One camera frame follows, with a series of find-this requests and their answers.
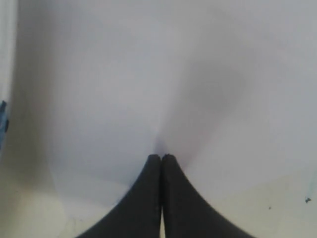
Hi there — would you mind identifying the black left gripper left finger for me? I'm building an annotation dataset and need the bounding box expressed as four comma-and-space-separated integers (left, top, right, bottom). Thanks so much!
79, 155, 161, 238

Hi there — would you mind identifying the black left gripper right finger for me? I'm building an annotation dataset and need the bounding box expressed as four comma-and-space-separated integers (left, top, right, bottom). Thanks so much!
160, 154, 251, 238

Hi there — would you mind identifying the white square paint plate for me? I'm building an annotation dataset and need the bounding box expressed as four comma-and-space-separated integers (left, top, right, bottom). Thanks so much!
0, 100, 9, 142

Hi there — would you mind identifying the white paper sheet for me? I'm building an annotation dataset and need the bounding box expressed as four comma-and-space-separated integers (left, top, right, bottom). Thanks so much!
16, 0, 317, 218

